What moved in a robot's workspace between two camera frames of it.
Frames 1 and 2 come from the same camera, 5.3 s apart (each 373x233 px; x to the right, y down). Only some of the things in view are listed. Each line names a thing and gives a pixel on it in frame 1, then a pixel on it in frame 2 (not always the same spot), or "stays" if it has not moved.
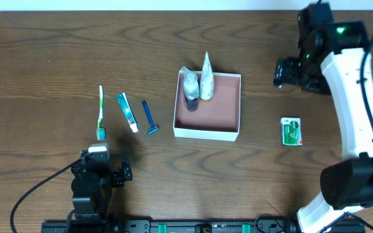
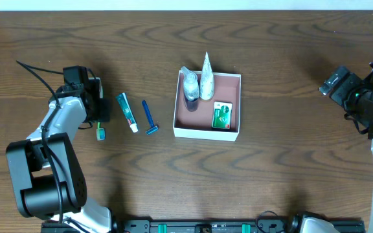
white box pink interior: (217, 118) stays
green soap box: (291, 131) to (222, 112)
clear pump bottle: (190, 85) stays
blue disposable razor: (153, 127) stays
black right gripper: (290, 72) to (337, 82)
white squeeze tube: (206, 84) stays
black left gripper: (118, 173) to (103, 110)
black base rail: (186, 226) stays
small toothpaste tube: (128, 111) stays
